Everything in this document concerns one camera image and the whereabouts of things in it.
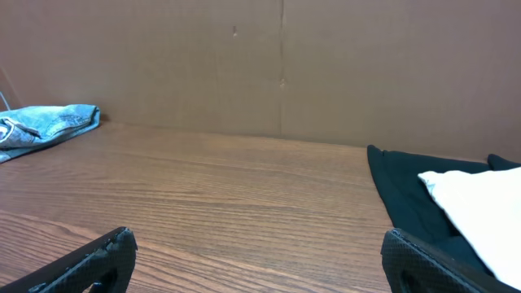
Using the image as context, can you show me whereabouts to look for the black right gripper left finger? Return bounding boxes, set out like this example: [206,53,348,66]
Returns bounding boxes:
[1,227,138,293]

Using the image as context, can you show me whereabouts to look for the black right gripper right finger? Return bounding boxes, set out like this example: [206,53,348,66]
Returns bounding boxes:
[381,229,520,293]

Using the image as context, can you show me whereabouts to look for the beige shorts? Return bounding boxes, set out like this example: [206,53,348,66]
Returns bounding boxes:
[418,168,520,289]

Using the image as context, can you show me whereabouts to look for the black garment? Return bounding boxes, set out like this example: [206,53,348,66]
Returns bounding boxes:
[367,145,520,275]

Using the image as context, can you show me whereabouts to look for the folded light blue jeans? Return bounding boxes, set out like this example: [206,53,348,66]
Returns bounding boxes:
[1,104,101,163]

